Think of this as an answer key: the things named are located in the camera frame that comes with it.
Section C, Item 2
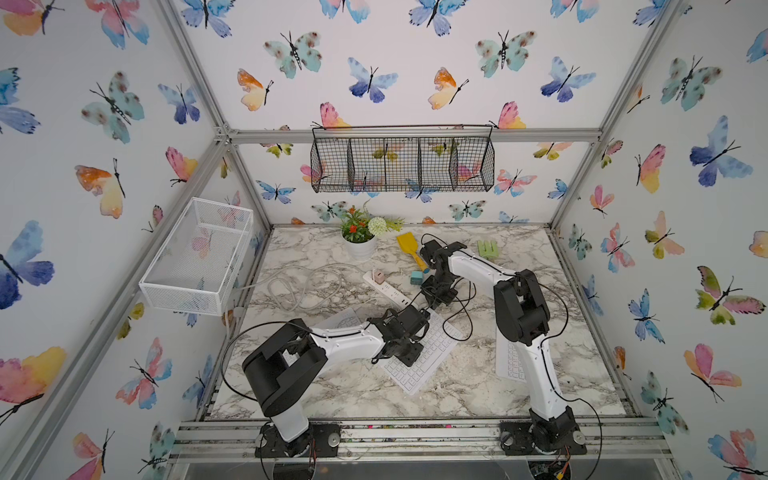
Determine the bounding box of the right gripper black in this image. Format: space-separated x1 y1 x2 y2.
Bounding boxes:
416 274 452 308

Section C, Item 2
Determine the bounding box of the teal USB charger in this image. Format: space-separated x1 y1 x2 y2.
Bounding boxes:
410 271 424 285

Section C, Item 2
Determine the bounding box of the white power strip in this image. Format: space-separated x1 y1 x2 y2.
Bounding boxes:
363 271 412 309

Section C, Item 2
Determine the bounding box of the white keyboard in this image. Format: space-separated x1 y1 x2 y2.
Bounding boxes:
378 309 460 396
315 308 363 329
495 330 526 383

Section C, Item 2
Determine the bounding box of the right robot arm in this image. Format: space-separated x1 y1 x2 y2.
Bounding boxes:
419 240 587 455

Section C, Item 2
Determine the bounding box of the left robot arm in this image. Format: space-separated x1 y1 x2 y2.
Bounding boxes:
242 306 431 458

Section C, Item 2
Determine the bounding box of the potted plant white pot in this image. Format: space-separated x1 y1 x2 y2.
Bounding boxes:
341 201 405 261

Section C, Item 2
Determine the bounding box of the black wire wall basket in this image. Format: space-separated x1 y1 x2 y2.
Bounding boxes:
306 125 496 194

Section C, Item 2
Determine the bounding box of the white mesh wall basket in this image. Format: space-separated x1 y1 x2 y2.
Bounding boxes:
139 197 254 316

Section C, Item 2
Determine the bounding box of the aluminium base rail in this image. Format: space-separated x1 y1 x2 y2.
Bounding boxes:
170 417 672 463

